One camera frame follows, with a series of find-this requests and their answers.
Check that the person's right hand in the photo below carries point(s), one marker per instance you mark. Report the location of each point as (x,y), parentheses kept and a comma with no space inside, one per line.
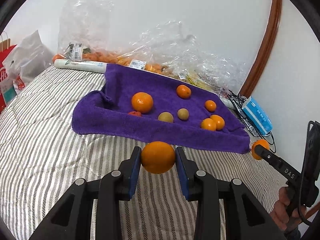
(280,210)

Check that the red paper bag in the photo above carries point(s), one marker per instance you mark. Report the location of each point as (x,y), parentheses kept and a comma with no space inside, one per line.
(7,52)

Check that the red and white packet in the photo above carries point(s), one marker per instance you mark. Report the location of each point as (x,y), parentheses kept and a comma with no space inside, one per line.
(18,85)

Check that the yellow-green plum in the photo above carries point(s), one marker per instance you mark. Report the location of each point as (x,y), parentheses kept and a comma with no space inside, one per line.
(183,114)
(165,117)

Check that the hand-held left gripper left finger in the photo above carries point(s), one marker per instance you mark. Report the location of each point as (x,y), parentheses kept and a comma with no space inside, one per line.
(133,172)

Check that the clear bag of leafy oranges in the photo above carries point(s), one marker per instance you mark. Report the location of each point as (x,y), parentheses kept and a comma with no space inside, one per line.
(97,56)

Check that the small red tomato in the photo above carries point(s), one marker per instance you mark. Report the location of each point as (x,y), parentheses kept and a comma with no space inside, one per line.
(135,114)

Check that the grey striped quilt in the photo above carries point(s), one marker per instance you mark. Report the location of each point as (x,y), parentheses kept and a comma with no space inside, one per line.
(50,142)

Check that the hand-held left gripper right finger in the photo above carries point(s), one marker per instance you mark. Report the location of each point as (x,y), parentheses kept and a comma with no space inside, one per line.
(183,172)

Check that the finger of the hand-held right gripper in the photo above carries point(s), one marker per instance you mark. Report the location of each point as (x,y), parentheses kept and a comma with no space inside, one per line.
(267,158)

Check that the small round orange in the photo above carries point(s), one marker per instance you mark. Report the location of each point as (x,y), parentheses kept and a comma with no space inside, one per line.
(262,144)

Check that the small oval orange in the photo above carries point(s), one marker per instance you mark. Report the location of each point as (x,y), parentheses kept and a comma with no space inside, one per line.
(219,122)
(208,125)
(210,106)

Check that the teal and white packet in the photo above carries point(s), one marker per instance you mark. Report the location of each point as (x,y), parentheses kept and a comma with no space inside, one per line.
(8,93)

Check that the white plastic bag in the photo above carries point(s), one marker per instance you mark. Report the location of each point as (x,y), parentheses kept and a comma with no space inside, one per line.
(30,55)

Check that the clear bag of yellow produce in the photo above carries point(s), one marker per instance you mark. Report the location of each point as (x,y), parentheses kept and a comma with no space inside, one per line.
(200,80)

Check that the brown wooden door frame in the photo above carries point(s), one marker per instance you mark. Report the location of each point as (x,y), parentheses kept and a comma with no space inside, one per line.
(270,42)

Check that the purple towel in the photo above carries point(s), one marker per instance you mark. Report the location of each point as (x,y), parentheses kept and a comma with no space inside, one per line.
(150,130)

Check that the blue and white box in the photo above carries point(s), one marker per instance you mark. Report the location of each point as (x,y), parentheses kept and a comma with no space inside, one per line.
(257,116)

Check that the medium orange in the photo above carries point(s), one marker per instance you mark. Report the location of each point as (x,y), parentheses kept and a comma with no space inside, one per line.
(183,91)

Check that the large orange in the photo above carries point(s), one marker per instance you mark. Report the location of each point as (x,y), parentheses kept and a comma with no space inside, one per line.
(158,157)
(142,102)

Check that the white paper roll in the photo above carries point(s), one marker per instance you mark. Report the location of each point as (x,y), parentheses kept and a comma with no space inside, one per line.
(80,65)

